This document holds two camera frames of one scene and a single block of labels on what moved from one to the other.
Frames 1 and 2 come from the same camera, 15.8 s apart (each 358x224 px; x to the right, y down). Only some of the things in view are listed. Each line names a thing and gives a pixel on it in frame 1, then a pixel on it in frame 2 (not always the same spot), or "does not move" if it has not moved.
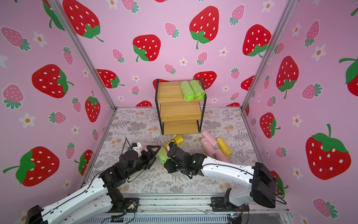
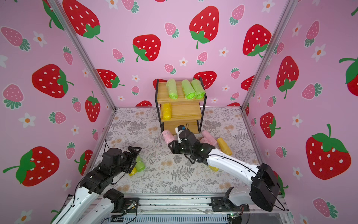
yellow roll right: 223,147 does not move
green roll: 162,155 to 171,84
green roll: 188,93 does not move
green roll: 198,91 does not move
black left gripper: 148,159 to 132,158
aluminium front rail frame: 191,210 does not move
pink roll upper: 206,134 does not move
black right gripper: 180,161 to 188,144
